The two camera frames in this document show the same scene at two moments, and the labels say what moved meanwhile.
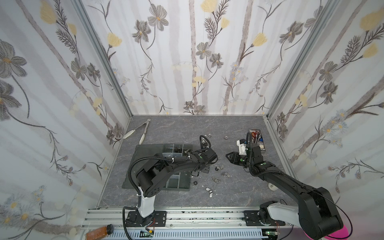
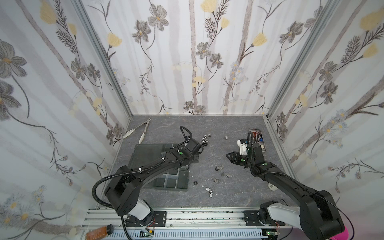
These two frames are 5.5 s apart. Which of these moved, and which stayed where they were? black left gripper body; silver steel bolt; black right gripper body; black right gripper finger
Moved: black left gripper body
Stayed: black right gripper body; silver steel bolt; black right gripper finger
